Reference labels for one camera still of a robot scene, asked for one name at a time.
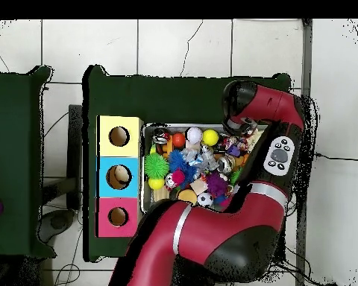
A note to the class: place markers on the crushed silver can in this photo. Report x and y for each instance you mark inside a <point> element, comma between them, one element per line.
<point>224,164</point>

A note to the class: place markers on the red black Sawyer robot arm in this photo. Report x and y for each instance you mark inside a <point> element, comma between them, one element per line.
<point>220,229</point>

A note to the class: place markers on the shallow metal mesh bin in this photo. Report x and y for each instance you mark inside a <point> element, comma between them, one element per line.
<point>147,196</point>

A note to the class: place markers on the wooden box with three holes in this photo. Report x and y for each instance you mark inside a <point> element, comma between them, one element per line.
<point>119,149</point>

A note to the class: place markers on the blue puffer ball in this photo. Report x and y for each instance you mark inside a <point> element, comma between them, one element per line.
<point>177,161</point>

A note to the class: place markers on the small orange ball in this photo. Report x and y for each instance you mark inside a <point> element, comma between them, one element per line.
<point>179,140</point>

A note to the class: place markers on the green puffer ball with eyes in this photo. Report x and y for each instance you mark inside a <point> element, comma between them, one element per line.
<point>156,166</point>

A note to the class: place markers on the white baseball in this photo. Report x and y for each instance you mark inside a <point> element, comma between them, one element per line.
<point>194,135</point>

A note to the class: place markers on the yellow smiley ball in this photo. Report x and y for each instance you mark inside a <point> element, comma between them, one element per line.
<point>210,137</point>

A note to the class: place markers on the orange round sponge disc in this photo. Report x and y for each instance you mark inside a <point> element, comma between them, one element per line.
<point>187,196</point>

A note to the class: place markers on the purple spiky fish toy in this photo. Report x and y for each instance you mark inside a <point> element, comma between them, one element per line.
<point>216,184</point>

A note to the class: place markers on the small soccer ball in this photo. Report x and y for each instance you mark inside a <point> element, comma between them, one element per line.
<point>205,200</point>

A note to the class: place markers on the grey rounded floor object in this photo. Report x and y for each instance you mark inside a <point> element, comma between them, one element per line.
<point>58,222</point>

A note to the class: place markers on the grey metal pole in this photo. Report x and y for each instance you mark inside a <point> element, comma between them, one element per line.
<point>305,59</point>

